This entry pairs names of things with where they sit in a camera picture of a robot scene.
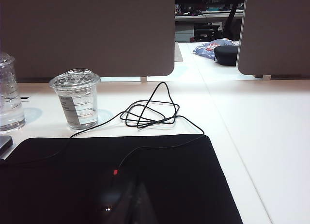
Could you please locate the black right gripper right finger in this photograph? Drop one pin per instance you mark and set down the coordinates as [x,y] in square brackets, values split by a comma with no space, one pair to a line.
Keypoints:
[142,209]

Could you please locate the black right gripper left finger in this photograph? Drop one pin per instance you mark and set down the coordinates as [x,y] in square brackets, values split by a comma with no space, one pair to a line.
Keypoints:
[126,209]

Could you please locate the small clear cup white label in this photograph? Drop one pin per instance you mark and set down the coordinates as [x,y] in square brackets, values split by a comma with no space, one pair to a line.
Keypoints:
[77,102]

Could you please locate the silver Dell laptop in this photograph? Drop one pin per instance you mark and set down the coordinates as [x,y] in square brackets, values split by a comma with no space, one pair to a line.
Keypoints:
[4,146]

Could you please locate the tall clear Starbucks cup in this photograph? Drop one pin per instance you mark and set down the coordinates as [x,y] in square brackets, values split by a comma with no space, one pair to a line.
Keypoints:
[9,100]

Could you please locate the black computer mouse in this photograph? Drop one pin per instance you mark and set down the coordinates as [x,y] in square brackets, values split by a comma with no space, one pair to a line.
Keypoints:
[107,197]

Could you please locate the black mouse pad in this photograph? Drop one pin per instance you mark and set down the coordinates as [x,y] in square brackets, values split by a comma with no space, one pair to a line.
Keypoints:
[193,185]

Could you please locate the blue plastic bag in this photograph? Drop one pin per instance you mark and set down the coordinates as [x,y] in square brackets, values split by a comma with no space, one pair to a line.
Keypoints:
[206,48]

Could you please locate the black zip case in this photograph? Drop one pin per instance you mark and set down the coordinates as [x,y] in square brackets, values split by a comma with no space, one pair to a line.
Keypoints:
[226,55]

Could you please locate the brown wide desk partition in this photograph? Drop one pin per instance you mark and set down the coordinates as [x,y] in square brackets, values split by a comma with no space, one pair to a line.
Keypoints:
[87,32]

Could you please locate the black office chair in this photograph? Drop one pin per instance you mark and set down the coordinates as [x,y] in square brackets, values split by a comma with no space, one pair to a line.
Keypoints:
[206,32]

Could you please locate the background white desk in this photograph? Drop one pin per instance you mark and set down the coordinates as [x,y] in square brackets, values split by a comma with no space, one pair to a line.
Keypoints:
[208,15]

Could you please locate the brown narrow desk partition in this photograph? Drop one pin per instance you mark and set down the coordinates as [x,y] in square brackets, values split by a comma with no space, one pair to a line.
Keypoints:
[276,32]

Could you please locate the white partition bracket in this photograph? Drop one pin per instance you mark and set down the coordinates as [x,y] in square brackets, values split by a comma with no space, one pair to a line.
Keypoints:
[266,77]
[144,79]

